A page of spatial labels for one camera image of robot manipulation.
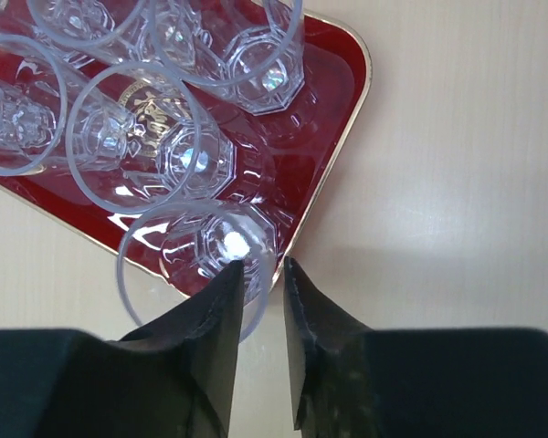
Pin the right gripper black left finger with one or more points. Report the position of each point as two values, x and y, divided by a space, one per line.
172 377

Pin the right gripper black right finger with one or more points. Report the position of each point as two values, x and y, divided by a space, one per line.
349 380

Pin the red tray gold emblem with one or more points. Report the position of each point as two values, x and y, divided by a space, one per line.
294 150

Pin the clear shot glass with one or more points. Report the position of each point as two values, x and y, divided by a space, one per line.
137 137
173 251
29 130
110 31
247 53

